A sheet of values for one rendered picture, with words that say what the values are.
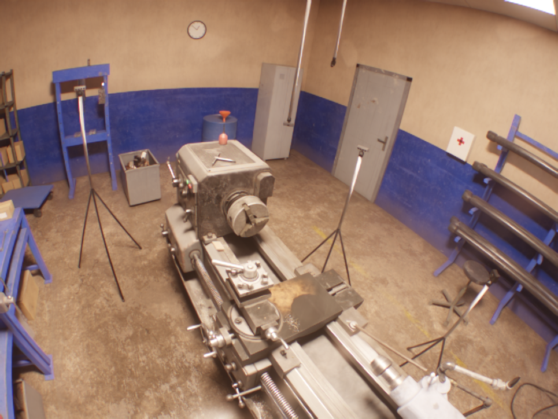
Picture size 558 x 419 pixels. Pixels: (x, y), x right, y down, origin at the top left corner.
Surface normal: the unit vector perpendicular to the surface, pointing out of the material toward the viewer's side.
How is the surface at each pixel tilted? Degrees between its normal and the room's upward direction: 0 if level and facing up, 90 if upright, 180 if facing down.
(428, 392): 0
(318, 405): 36
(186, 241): 32
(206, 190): 90
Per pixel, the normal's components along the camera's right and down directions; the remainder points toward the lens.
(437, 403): 0.15, -0.84
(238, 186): 0.53, 0.52
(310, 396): -0.37, -0.57
